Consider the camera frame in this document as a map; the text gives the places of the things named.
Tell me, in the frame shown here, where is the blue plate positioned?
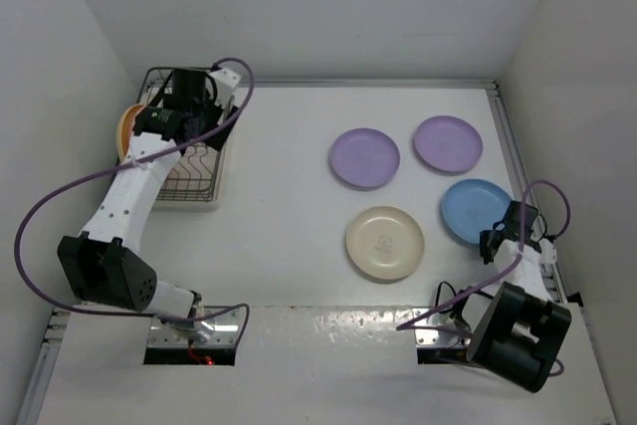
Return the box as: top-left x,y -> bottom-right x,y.
441,179 -> 512,245

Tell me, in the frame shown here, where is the orange plate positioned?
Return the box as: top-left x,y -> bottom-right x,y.
115,104 -> 145,162

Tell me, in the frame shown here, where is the purple plate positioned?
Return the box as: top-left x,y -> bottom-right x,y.
413,115 -> 484,174
328,128 -> 401,189

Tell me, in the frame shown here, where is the cream plate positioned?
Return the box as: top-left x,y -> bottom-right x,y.
344,206 -> 425,282

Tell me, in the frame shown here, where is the pink plate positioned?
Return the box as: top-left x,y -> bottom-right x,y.
164,144 -> 217,193

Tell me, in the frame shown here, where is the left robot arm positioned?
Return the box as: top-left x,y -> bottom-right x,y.
57,66 -> 241,344

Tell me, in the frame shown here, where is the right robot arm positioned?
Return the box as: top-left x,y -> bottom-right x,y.
466,201 -> 571,393

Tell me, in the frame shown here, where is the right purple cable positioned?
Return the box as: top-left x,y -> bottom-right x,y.
396,179 -> 572,376

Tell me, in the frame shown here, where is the purple cable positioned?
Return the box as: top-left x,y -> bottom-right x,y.
396,179 -> 572,376
13,57 -> 256,319

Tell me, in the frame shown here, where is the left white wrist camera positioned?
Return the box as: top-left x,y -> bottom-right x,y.
206,68 -> 242,105

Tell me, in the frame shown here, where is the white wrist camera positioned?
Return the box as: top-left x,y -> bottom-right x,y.
538,238 -> 557,266
206,68 -> 242,105

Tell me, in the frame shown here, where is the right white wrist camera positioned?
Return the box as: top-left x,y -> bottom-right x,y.
538,238 -> 557,266

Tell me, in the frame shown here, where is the black thin wire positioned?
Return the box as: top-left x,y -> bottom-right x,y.
435,280 -> 472,334

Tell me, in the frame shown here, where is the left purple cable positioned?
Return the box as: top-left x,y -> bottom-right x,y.
13,57 -> 256,319

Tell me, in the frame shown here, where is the dark wire dish rack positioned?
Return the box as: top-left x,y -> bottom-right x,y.
137,67 -> 227,209

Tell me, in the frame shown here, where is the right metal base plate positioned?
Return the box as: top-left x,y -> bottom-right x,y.
414,309 -> 482,349

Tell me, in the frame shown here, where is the metal base plate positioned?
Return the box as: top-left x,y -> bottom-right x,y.
146,306 -> 246,349
414,309 -> 482,349

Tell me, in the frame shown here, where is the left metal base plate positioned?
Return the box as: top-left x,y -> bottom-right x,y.
146,306 -> 246,349

